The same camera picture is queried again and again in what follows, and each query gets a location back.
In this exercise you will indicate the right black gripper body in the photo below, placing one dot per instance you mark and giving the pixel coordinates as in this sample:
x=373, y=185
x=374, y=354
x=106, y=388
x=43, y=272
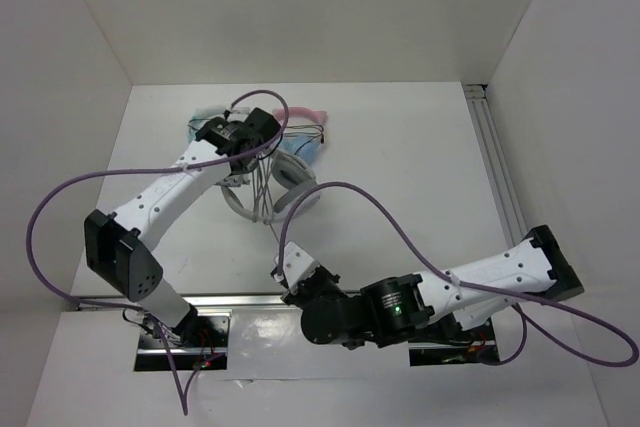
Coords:
x=320, y=285

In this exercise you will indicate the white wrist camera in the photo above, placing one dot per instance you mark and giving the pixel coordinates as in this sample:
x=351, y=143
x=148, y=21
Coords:
x=297, y=266
x=236, y=111

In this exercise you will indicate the aluminium side rail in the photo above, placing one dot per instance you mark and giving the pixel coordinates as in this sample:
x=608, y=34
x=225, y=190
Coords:
x=501, y=183

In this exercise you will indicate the teal cat-ear headphones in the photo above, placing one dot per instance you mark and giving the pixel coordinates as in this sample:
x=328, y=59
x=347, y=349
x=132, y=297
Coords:
x=200, y=118

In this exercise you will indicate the pink blue cat-ear headphones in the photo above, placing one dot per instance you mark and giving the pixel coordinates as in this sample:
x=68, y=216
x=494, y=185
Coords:
x=304, y=135

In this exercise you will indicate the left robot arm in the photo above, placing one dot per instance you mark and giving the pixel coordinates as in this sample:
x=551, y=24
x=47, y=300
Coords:
x=119, y=245

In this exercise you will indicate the aluminium front rail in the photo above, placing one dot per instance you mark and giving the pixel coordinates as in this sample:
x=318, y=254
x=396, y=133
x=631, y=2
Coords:
x=280, y=299

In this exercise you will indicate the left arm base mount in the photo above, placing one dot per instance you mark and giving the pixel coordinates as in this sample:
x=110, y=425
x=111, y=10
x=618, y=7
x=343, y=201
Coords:
x=206, y=348

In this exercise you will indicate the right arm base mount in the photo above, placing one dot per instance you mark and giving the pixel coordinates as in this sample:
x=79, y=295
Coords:
x=442, y=344

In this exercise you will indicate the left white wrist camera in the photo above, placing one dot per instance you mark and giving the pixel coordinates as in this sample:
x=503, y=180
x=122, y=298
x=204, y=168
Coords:
x=236, y=111

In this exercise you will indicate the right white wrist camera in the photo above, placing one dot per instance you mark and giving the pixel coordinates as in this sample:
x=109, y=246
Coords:
x=297, y=266

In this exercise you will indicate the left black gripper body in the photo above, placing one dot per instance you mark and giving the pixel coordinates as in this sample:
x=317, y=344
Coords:
x=248, y=167

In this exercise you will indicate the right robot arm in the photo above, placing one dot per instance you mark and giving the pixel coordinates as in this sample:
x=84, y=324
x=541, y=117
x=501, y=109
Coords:
x=399, y=309

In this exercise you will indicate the white grey headphones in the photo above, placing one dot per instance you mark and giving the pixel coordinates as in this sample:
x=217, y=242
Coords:
x=288, y=172

